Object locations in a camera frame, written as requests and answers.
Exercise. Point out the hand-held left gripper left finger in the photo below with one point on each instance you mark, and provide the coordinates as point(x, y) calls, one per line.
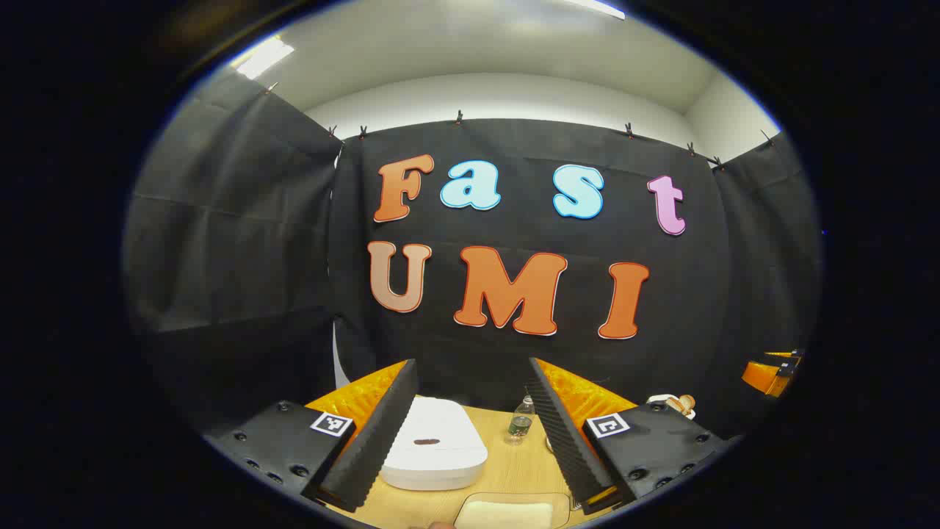
point(378, 433)

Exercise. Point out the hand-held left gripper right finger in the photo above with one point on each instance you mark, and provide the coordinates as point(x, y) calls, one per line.
point(562, 433)

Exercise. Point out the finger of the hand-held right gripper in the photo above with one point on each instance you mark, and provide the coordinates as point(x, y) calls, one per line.
point(764, 373)

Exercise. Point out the white rice cooker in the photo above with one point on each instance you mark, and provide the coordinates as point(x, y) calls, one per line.
point(433, 426)

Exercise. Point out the clear plastic water bottle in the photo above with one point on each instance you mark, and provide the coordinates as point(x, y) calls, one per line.
point(520, 422)

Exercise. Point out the toasted bread slice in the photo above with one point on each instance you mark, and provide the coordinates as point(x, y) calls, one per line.
point(674, 405)
point(687, 401)

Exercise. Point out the white toaster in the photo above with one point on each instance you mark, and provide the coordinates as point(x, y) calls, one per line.
point(657, 402)

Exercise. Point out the black backdrop cloth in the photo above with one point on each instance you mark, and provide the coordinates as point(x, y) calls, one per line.
point(242, 220)

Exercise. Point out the rectangular ceiling light panel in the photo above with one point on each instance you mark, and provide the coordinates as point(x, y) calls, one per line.
point(263, 57)

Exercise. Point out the long ceiling light strip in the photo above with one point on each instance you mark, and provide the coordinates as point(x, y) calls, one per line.
point(602, 7)

